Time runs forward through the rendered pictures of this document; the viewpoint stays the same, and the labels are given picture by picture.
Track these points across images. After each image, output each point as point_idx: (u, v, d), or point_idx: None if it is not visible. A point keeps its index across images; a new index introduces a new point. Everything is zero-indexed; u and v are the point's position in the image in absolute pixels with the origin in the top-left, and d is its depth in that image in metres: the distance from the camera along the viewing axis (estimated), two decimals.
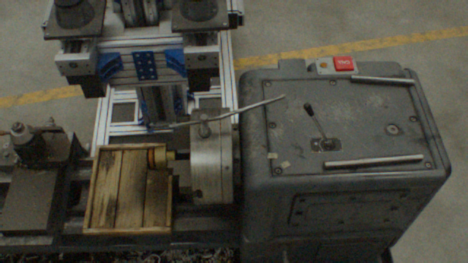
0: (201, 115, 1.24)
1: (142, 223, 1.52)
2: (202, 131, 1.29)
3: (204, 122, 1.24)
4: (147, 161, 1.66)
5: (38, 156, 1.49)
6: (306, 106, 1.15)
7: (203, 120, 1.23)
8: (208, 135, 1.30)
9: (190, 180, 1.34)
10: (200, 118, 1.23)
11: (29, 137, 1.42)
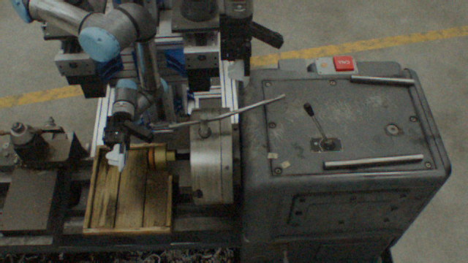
0: (201, 115, 1.24)
1: (142, 223, 1.52)
2: (202, 131, 1.29)
3: (204, 122, 1.24)
4: (147, 161, 1.66)
5: (38, 156, 1.49)
6: (306, 106, 1.15)
7: (203, 120, 1.23)
8: (208, 135, 1.30)
9: (190, 180, 1.34)
10: (200, 118, 1.23)
11: (29, 137, 1.42)
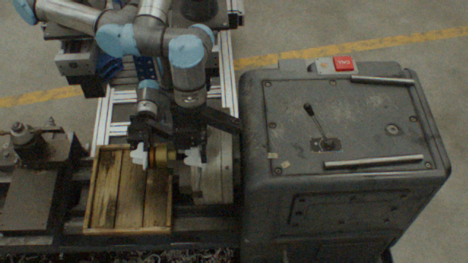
0: None
1: (142, 223, 1.52)
2: None
3: None
4: None
5: (38, 156, 1.49)
6: (306, 106, 1.15)
7: None
8: None
9: (190, 180, 1.34)
10: None
11: (29, 137, 1.42)
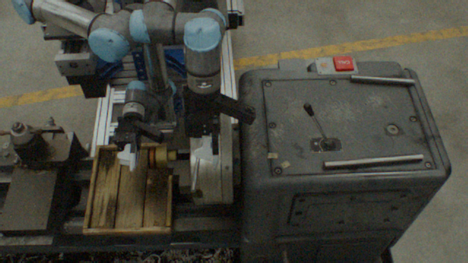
0: None
1: (142, 223, 1.52)
2: None
3: None
4: (147, 161, 1.66)
5: (38, 156, 1.49)
6: (306, 106, 1.15)
7: None
8: None
9: (190, 180, 1.34)
10: None
11: (29, 137, 1.42)
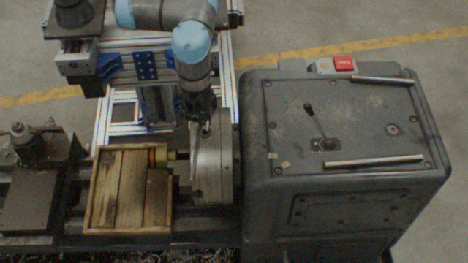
0: None
1: (142, 223, 1.52)
2: None
3: None
4: (147, 161, 1.66)
5: (38, 156, 1.49)
6: (306, 106, 1.15)
7: None
8: None
9: (190, 180, 1.34)
10: None
11: (29, 137, 1.42)
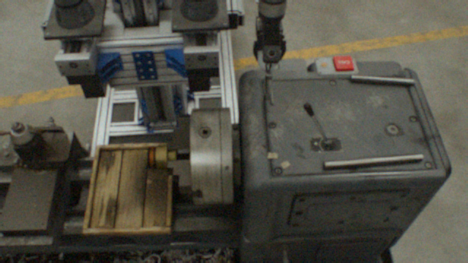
0: (265, 75, 1.26)
1: (142, 223, 1.52)
2: (268, 92, 1.32)
3: (272, 76, 1.27)
4: (147, 161, 1.66)
5: (38, 156, 1.49)
6: (306, 106, 1.15)
7: (273, 74, 1.26)
8: (199, 134, 1.30)
9: (190, 180, 1.34)
10: (270, 76, 1.25)
11: (29, 137, 1.42)
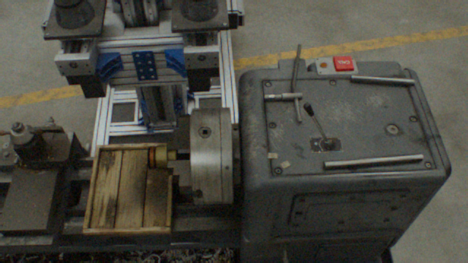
0: (300, 95, 1.33)
1: (142, 223, 1.52)
2: (276, 99, 1.34)
3: (297, 98, 1.35)
4: (147, 161, 1.66)
5: (38, 156, 1.49)
6: (306, 106, 1.15)
7: (300, 98, 1.35)
8: (199, 134, 1.30)
9: (190, 180, 1.34)
10: (301, 99, 1.34)
11: (29, 137, 1.42)
